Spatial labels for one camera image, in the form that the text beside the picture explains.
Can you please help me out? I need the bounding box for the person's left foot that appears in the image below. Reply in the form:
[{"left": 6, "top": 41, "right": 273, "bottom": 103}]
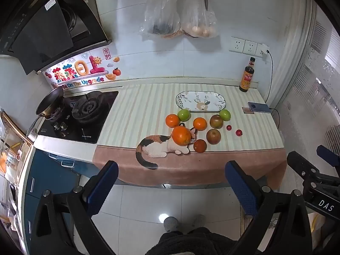
[{"left": 163, "top": 217, "right": 180, "bottom": 233}]

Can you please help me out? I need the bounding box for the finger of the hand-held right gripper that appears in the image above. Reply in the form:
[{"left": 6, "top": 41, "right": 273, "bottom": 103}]
[
  {"left": 286, "top": 150, "right": 322, "bottom": 190},
  {"left": 316, "top": 145, "right": 340, "bottom": 168}
]

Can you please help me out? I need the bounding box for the blue smartphone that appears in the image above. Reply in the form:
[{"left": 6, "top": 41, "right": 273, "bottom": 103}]
[{"left": 248, "top": 102, "right": 273, "bottom": 113}]

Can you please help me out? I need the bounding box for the blue kitchen cabinet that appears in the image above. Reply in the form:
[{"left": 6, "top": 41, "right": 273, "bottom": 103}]
[{"left": 23, "top": 149, "right": 96, "bottom": 255}]

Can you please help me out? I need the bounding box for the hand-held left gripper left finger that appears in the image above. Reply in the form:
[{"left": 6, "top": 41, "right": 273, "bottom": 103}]
[{"left": 30, "top": 160, "right": 119, "bottom": 255}]

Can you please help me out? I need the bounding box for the dark reddish orange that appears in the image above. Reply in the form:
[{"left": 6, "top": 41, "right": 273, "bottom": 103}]
[{"left": 193, "top": 139, "right": 207, "bottom": 154}]

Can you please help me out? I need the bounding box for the brownish red apple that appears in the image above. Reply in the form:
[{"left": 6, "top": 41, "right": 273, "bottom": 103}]
[
  {"left": 206, "top": 129, "right": 221, "bottom": 145},
  {"left": 210, "top": 114, "right": 224, "bottom": 129}
]

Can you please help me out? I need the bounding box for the colourful wall sticker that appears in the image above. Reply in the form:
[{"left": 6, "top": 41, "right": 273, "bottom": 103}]
[{"left": 44, "top": 47, "right": 123, "bottom": 89}]

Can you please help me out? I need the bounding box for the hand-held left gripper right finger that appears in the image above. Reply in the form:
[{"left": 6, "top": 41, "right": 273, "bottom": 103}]
[{"left": 225, "top": 160, "right": 313, "bottom": 255}]

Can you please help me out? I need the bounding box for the small orange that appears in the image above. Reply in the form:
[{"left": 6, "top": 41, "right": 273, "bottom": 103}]
[
  {"left": 165, "top": 114, "right": 180, "bottom": 128},
  {"left": 193, "top": 117, "right": 207, "bottom": 131}
]

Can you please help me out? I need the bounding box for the plastic bag with eggs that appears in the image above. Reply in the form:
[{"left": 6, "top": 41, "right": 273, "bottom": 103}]
[{"left": 179, "top": 0, "right": 220, "bottom": 39}]

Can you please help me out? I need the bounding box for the black gas stove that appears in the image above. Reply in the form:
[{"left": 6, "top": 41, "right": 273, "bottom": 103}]
[{"left": 38, "top": 90, "right": 119, "bottom": 144}]

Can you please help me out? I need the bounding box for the person's dark fleece clothing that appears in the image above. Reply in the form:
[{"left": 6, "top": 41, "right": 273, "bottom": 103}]
[{"left": 145, "top": 226, "right": 241, "bottom": 255}]

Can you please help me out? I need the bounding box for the frosted glass window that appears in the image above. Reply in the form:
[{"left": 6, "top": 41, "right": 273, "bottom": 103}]
[{"left": 276, "top": 0, "right": 340, "bottom": 149}]

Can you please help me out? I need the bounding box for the black charging cable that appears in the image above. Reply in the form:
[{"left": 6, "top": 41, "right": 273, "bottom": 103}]
[{"left": 264, "top": 49, "right": 282, "bottom": 129}]

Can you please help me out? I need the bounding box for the large orange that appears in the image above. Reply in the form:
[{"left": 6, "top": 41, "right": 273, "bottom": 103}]
[{"left": 171, "top": 126, "right": 192, "bottom": 146}]

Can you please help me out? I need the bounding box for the dark soy sauce bottle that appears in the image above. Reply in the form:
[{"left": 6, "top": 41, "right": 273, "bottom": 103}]
[{"left": 239, "top": 57, "right": 256, "bottom": 93}]

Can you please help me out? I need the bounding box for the plastic bag with dark contents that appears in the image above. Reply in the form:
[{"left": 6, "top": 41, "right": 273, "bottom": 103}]
[{"left": 138, "top": 0, "right": 184, "bottom": 39}]

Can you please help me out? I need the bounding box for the metal frying pan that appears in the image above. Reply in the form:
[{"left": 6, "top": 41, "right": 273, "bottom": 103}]
[{"left": 26, "top": 86, "right": 65, "bottom": 139}]

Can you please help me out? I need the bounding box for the black range hood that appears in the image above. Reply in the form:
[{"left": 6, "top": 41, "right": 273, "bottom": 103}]
[{"left": 0, "top": 0, "right": 112, "bottom": 75}]

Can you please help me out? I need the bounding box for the striped cat print table mat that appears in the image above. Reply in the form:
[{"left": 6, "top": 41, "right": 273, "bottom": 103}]
[{"left": 92, "top": 83, "right": 288, "bottom": 189}]

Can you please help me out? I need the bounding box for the oval floral ceramic plate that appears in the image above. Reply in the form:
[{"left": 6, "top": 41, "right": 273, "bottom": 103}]
[{"left": 175, "top": 91, "right": 226, "bottom": 111}]

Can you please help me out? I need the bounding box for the white wall socket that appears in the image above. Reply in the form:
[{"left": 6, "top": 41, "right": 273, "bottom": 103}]
[
  {"left": 255, "top": 43, "right": 269, "bottom": 57},
  {"left": 242, "top": 40, "right": 258, "bottom": 55},
  {"left": 229, "top": 36, "right": 246, "bottom": 54}
]

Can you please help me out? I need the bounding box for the gold-trimmed glass cabinet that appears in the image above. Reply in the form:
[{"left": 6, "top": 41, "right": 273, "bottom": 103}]
[{"left": 0, "top": 109, "right": 35, "bottom": 231}]

